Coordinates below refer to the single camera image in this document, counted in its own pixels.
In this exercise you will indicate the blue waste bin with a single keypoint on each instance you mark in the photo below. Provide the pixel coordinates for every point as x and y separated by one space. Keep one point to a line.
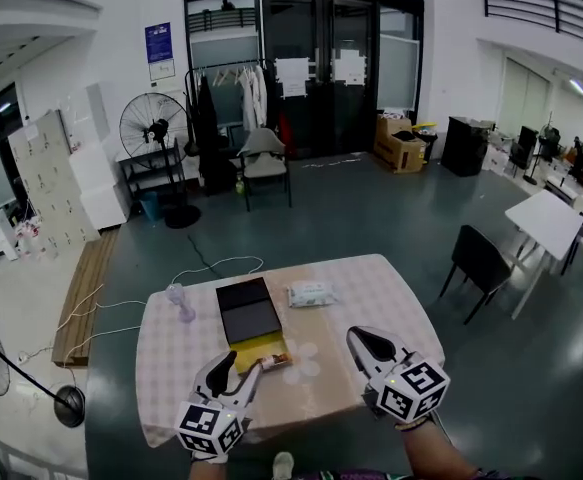
149 205

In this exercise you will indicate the person's right forearm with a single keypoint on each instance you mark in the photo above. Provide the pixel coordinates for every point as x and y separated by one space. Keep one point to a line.
431 453

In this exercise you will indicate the person's purple green shirt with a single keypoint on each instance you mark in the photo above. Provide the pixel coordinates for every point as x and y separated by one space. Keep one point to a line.
351 476

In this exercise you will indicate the white paper notice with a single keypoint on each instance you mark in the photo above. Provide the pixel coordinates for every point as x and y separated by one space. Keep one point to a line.
291 75
348 67

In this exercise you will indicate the white locker cabinet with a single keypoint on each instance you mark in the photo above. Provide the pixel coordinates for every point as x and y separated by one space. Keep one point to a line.
51 183

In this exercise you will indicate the black upright pedestal fan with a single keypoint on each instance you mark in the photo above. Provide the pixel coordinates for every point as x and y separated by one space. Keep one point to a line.
153 130

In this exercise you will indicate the black upholstered chair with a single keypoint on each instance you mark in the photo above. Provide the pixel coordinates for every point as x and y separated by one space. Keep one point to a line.
481 263

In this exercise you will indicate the black cabinet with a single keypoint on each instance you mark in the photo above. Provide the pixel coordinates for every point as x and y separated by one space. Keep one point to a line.
463 145

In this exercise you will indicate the white wet wipes packet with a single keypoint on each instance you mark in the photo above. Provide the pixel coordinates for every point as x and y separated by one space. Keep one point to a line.
312 294

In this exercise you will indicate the red-capped dark bottle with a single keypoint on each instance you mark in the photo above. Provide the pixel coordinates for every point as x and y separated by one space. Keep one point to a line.
273 360

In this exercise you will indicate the blue wall poster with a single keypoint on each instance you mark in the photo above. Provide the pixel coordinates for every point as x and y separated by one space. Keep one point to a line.
159 43

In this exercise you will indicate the black clothes rack with coats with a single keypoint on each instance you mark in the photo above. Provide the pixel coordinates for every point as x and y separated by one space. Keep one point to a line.
208 128

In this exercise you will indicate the clear glass goblet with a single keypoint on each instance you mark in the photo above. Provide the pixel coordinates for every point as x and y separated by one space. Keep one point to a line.
178 300

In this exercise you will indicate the black framed glass door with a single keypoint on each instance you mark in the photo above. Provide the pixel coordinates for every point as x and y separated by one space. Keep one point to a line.
321 118

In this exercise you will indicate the table with checked cloth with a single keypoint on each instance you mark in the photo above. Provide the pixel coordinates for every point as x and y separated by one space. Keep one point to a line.
371 293

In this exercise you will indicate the person's left forearm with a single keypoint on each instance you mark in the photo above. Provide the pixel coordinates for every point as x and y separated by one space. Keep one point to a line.
210 470

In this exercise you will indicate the green plastic bottle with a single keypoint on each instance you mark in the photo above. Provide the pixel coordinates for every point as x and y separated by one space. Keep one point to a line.
240 185

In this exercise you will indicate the wooden pallet board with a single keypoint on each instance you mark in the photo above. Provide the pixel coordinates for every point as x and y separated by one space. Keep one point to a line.
83 298

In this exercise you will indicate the grey armchair black frame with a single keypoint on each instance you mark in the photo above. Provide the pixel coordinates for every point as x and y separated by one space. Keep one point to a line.
266 150

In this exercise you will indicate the black tilted pedestal fan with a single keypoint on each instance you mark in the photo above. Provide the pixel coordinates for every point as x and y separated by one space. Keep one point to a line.
68 403

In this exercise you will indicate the black bin yellow lid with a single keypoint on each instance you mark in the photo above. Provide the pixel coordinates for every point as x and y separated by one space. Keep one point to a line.
428 143

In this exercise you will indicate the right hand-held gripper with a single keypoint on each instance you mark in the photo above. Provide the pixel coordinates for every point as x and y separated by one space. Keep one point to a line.
411 390

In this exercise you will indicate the person's white shoe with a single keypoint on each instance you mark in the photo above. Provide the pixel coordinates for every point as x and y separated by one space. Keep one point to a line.
283 465

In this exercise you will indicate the black metal shelf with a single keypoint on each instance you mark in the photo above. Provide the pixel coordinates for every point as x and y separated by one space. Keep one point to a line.
141 168

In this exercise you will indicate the black tray box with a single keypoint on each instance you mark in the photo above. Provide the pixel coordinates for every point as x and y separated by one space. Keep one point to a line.
248 313

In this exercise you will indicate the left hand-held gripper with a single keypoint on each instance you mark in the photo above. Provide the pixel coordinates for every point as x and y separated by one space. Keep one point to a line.
206 425

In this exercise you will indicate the stack of white foam boxes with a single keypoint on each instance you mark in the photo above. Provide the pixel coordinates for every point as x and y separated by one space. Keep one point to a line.
98 178

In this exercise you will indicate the brown cardboard box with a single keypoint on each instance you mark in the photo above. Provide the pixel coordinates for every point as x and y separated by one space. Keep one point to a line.
398 153

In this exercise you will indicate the black balcony railing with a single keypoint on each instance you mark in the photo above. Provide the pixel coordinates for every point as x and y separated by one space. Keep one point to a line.
556 5

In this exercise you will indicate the white square table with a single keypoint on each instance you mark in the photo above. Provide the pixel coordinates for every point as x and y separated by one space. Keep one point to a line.
546 220

